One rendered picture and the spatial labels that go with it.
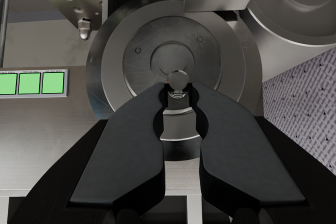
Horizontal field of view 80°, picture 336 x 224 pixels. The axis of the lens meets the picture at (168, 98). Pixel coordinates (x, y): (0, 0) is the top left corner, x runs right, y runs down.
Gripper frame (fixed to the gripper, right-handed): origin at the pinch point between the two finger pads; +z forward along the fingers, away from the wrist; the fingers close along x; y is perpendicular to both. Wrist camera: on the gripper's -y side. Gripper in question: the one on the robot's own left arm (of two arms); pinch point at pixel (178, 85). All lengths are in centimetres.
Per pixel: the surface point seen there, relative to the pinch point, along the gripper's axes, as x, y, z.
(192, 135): 1.1, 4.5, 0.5
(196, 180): 4.3, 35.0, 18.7
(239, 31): 5.4, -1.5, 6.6
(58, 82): -29.1, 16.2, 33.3
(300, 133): 17.1, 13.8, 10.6
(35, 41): -151, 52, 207
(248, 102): 5.7, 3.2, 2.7
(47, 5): -133, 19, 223
